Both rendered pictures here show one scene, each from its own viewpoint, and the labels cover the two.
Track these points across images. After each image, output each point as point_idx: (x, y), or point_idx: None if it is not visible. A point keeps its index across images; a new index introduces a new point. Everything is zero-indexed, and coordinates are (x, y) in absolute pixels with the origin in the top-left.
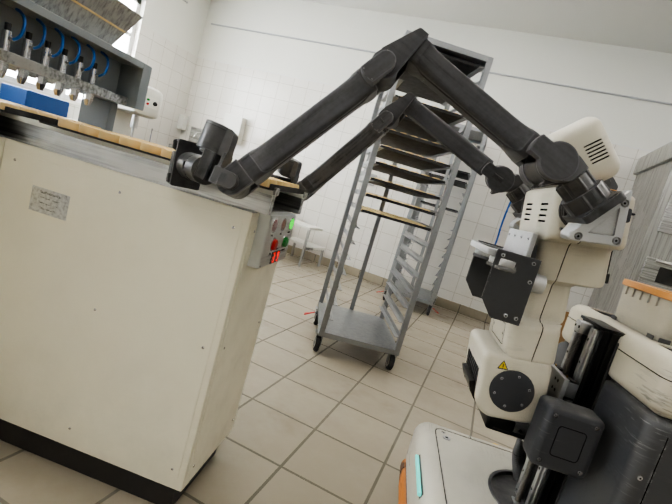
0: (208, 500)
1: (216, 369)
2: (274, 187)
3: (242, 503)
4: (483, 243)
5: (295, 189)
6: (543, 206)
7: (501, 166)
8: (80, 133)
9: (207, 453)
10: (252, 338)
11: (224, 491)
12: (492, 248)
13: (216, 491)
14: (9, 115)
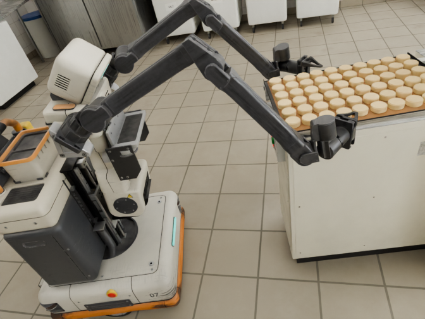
0: (276, 234)
1: (277, 168)
2: (264, 83)
3: (262, 241)
4: (129, 142)
5: (273, 107)
6: (106, 95)
7: (104, 96)
8: (379, 59)
9: (284, 222)
10: (287, 204)
11: (274, 242)
12: (143, 110)
13: (277, 240)
14: None
